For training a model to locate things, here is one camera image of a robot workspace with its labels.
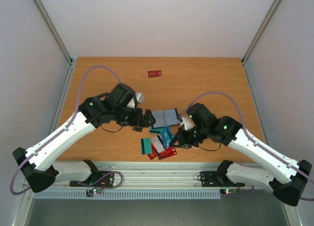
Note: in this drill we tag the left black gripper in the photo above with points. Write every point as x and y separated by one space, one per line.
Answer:
137 122

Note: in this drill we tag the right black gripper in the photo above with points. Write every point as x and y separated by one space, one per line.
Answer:
185 136

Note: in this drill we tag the blue card with chip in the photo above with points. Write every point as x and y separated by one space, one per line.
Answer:
166 136

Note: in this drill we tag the navy blue card holder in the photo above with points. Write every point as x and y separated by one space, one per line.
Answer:
165 118

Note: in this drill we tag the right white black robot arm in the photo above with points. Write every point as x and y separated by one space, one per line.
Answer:
283 176

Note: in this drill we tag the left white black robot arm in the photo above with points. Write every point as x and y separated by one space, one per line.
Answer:
38 163

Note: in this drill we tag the teal card right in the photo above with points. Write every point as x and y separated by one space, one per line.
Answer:
155 131

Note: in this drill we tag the red card with chip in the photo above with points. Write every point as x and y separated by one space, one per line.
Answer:
169 152

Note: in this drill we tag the white card under teal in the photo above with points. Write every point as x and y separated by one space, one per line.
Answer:
157 143

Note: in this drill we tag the red card behind teal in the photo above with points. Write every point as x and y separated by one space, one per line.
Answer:
154 153

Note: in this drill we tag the teal card left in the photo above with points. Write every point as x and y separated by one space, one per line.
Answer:
146 147

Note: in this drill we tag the lone red card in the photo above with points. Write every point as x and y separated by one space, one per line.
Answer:
154 73

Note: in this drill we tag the right circuit board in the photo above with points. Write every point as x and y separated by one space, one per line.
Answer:
228 191

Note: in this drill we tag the circuit board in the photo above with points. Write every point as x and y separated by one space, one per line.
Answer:
228 191
93 192

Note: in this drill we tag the left circuit board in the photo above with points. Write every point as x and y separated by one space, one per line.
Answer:
93 192

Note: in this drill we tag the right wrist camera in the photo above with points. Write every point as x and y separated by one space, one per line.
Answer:
185 123

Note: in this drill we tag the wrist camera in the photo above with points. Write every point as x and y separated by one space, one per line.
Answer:
135 100
185 123

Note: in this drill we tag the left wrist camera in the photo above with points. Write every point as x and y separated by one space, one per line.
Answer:
135 100

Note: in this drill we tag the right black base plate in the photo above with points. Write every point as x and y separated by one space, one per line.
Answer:
209 179

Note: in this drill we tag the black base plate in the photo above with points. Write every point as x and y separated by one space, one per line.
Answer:
209 179
103 179

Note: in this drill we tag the aluminium rail frame front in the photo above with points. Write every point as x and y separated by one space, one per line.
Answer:
156 174

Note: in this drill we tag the grey slotted cable duct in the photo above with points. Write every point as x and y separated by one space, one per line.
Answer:
119 194

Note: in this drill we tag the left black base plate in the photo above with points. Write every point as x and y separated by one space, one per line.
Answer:
103 179

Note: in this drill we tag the left aluminium corner post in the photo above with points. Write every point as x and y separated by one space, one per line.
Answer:
39 4

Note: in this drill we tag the aluminium corner post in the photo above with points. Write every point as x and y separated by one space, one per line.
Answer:
39 4
265 22

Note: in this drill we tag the right aluminium corner post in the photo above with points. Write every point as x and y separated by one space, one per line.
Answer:
265 22

